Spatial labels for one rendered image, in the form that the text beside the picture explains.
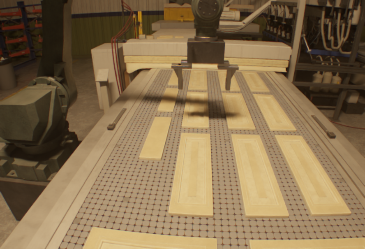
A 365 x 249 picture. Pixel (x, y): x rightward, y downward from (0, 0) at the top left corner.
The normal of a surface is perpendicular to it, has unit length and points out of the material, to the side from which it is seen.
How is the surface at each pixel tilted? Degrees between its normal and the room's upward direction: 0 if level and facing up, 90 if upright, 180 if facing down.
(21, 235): 0
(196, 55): 90
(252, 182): 11
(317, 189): 0
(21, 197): 90
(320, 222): 0
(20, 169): 90
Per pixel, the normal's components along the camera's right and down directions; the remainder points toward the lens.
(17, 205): -0.05, 0.44
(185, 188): -0.19, -0.89
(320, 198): -0.02, -0.79
